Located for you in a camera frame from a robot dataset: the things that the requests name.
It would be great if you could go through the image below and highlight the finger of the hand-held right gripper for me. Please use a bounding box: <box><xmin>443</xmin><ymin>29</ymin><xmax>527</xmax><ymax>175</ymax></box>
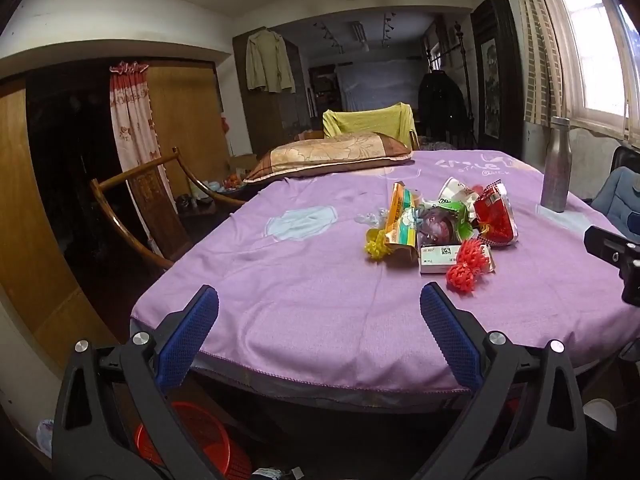
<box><xmin>584</xmin><ymin>225</ymin><xmax>632</xmax><ymax>265</ymax></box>

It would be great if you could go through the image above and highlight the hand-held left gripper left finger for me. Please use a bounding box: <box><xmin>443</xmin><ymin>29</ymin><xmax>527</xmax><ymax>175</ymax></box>
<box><xmin>50</xmin><ymin>284</ymin><xmax>221</xmax><ymax>480</ymax></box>

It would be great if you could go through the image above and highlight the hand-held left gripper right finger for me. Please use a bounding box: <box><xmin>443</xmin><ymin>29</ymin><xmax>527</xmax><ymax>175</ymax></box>
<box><xmin>410</xmin><ymin>281</ymin><xmax>589</xmax><ymax>480</ymax></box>

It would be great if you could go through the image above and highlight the red plastic basket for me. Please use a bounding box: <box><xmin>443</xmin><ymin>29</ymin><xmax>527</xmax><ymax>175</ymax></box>
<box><xmin>135</xmin><ymin>402</ymin><xmax>253</xmax><ymax>480</ymax></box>

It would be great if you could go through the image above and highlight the green white packet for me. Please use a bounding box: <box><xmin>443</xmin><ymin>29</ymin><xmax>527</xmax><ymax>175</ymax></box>
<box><xmin>425</xmin><ymin>199</ymin><xmax>476</xmax><ymax>241</ymax></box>

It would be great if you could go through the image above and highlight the yellow foam net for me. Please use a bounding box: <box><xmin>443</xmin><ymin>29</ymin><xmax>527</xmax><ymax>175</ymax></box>
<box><xmin>365</xmin><ymin>227</ymin><xmax>393</xmax><ymax>260</ymax></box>

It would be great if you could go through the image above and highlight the blue cushioned chair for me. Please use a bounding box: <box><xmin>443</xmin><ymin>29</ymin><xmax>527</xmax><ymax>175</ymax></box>
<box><xmin>590</xmin><ymin>146</ymin><xmax>640</xmax><ymax>238</ymax></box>

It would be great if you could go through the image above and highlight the red foam net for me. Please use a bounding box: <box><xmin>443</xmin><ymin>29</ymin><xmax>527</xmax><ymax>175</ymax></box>
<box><xmin>446</xmin><ymin>239</ymin><xmax>488</xmax><ymax>293</ymax></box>

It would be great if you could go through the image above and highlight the small white box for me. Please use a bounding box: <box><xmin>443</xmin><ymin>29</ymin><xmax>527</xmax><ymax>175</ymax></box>
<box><xmin>419</xmin><ymin>242</ymin><xmax>496</xmax><ymax>275</ymax></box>

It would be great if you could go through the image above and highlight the grey metal bottle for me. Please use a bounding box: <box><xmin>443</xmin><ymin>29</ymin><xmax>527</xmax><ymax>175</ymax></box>
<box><xmin>540</xmin><ymin>116</ymin><xmax>573</xmax><ymax>212</ymax></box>

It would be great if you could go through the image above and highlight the red snack bag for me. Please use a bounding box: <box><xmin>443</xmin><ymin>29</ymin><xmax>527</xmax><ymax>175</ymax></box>
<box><xmin>472</xmin><ymin>183</ymin><xmax>518</xmax><ymax>247</ymax></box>

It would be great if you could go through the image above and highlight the dark purple wrapper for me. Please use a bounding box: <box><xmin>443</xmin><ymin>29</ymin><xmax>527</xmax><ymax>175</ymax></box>
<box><xmin>416</xmin><ymin>207</ymin><xmax>458</xmax><ymax>251</ymax></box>

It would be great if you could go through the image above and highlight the purple blanket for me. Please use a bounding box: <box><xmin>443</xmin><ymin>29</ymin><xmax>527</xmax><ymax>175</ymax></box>
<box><xmin>130</xmin><ymin>149</ymin><xmax>640</xmax><ymax>393</ymax></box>

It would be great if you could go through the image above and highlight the dark side table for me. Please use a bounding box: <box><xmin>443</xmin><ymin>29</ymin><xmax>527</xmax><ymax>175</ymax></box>
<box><xmin>175</xmin><ymin>177</ymin><xmax>248</xmax><ymax>231</ymax></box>

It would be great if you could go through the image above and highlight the orange green snack packet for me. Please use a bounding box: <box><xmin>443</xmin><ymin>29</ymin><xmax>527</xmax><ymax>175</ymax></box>
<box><xmin>385</xmin><ymin>182</ymin><xmax>423</xmax><ymax>261</ymax></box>

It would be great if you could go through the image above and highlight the white round container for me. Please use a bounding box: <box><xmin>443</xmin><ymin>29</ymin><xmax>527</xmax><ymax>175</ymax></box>
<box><xmin>582</xmin><ymin>399</ymin><xmax>618</xmax><ymax>431</ymax></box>

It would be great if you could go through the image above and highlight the crumpled white plastic wrap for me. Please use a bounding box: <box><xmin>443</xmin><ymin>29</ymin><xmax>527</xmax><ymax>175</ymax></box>
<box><xmin>356</xmin><ymin>208</ymin><xmax>391</xmax><ymax>228</ymax></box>

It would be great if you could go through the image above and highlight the wooden armchair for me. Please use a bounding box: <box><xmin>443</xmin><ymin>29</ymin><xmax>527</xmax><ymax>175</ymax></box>
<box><xmin>90</xmin><ymin>147</ymin><xmax>248</xmax><ymax>271</ymax></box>

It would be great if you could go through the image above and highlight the white paper cup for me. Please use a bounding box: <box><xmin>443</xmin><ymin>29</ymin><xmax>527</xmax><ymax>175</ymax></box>
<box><xmin>439</xmin><ymin>176</ymin><xmax>483</xmax><ymax>211</ymax></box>

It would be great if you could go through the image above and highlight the cardboard box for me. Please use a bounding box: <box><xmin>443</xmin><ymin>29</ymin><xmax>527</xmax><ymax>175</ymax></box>
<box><xmin>227</xmin><ymin>154</ymin><xmax>258</xmax><ymax>176</ymax></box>

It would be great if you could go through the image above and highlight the dark framed painting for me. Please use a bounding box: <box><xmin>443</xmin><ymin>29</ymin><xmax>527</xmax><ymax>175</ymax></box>
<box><xmin>471</xmin><ymin>0</ymin><xmax>525</xmax><ymax>156</ymax></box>

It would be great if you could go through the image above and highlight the checked window curtain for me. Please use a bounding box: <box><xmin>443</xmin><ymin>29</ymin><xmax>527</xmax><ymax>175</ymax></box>
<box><xmin>510</xmin><ymin>0</ymin><xmax>571</xmax><ymax>125</ymax></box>

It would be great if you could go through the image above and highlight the white framed window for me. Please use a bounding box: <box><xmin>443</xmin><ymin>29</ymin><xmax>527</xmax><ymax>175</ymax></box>
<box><xmin>547</xmin><ymin>0</ymin><xmax>640</xmax><ymax>137</ymax></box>

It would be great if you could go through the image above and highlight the black hanging coat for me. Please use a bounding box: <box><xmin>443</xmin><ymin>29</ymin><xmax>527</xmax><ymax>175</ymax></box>
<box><xmin>417</xmin><ymin>71</ymin><xmax>468</xmax><ymax>143</ymax></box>

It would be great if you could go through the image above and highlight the brown patterned pillow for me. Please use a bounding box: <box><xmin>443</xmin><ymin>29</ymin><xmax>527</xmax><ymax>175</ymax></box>
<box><xmin>243</xmin><ymin>132</ymin><xmax>415</xmax><ymax>183</ymax></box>

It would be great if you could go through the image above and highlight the floral pink curtain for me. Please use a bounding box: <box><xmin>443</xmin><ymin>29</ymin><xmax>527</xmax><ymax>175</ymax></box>
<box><xmin>109</xmin><ymin>60</ymin><xmax>176</xmax><ymax>246</ymax></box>

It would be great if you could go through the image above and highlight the yellow covered chair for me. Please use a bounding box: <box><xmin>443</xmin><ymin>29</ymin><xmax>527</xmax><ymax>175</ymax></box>
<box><xmin>322</xmin><ymin>102</ymin><xmax>418</xmax><ymax>151</ymax></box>

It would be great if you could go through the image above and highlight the dark wooden wardrobe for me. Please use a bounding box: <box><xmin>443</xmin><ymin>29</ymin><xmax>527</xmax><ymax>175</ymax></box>
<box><xmin>232</xmin><ymin>27</ymin><xmax>311</xmax><ymax>156</ymax></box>

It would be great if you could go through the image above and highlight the beige hanging jacket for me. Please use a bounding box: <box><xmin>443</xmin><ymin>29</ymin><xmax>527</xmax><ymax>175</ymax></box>
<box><xmin>245</xmin><ymin>29</ymin><xmax>297</xmax><ymax>95</ymax></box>

